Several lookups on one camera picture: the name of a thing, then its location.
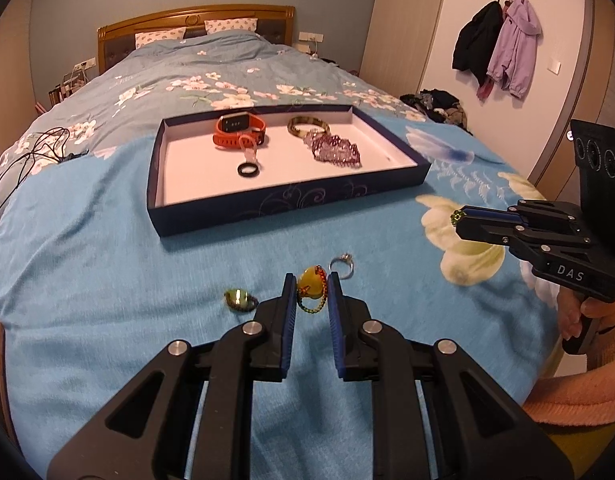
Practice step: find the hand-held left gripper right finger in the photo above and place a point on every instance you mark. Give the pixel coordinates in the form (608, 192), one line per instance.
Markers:
(335, 320)

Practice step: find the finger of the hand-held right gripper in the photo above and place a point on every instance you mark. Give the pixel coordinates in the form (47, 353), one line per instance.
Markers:
(487, 232)
(492, 216)

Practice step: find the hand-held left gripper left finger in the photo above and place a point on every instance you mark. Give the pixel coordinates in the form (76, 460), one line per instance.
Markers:
(289, 320)

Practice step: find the green bead ornament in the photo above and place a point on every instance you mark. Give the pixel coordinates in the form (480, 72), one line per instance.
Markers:
(456, 217)

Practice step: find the yellow amber pendant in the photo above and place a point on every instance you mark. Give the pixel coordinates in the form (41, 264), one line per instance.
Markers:
(310, 280)

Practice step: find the dark blue box tray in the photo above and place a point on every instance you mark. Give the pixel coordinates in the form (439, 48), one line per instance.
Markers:
(287, 180)

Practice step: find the olive green bangle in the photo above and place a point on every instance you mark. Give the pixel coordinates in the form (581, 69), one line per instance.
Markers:
(291, 129)

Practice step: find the orange smart band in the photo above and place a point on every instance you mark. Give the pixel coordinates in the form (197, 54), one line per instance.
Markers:
(221, 135)

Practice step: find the person's right forearm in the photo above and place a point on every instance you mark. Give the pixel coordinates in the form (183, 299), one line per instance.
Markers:
(577, 400)

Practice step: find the person's right hand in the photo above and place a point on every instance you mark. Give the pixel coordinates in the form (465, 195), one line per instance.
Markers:
(570, 317)

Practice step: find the beige door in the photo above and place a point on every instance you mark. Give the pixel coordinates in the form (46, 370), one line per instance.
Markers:
(602, 60)

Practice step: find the pile of dark clothes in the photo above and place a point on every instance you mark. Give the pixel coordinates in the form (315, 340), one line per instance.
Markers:
(440, 105)

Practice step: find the purple jacket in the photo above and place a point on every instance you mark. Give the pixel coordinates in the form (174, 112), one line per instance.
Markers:
(517, 45)

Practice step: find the black jacket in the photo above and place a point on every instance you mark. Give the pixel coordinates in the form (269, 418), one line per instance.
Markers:
(475, 42)

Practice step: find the light blue tulip blanket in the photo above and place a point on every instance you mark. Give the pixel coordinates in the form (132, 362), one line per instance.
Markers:
(112, 285)

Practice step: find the beige wardrobe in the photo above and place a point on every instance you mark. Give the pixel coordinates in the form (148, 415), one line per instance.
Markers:
(402, 25)

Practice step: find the person's olive trousers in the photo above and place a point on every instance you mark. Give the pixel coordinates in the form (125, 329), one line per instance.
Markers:
(587, 452)

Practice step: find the blue floral duvet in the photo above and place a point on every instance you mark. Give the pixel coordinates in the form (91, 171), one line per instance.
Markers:
(212, 55)

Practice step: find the white patterned pillow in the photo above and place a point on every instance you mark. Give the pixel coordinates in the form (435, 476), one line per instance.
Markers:
(231, 25)
(160, 37)

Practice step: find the cluttered bedside table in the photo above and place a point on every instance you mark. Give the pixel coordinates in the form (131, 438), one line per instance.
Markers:
(62, 87)

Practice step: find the wooden bed headboard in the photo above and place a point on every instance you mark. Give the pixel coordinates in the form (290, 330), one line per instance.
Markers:
(117, 40)

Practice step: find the white light switch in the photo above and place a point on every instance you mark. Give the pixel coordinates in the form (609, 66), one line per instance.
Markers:
(554, 66)

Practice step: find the white wall socket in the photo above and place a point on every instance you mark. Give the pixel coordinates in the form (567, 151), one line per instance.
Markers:
(311, 37)
(83, 65)

